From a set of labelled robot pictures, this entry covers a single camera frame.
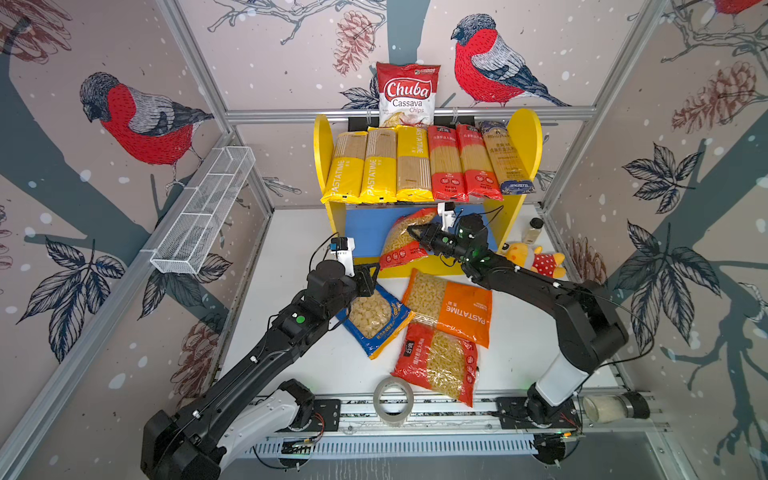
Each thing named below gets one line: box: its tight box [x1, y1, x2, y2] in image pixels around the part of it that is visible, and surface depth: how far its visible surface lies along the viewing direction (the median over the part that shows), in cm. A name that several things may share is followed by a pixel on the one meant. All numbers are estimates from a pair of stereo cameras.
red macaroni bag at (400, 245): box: [380, 208, 438, 270], surface depth 83 cm
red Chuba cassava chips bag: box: [376, 62, 441, 127], surface depth 85 cm
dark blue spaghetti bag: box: [478, 120, 536, 195], surface depth 73 cm
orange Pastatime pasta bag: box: [402, 268, 493, 349], surface depth 92 cm
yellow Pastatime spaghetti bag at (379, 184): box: [359, 126, 398, 204], surface depth 72 cm
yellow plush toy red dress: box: [501, 242, 567, 279], surface depth 100 cm
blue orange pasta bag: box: [336, 284, 416, 361], surface depth 89 cm
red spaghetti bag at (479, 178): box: [457, 124, 504, 201], surface depth 72 cm
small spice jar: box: [524, 217, 544, 244], surface depth 106 cm
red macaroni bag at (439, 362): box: [391, 323, 479, 407], surface depth 80 cm
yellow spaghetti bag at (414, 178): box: [396, 125, 435, 203], surface depth 73 cm
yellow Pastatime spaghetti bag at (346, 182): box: [320, 131, 368, 204], surface depth 73 cm
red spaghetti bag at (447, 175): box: [428, 125, 470, 202], surface depth 73 cm
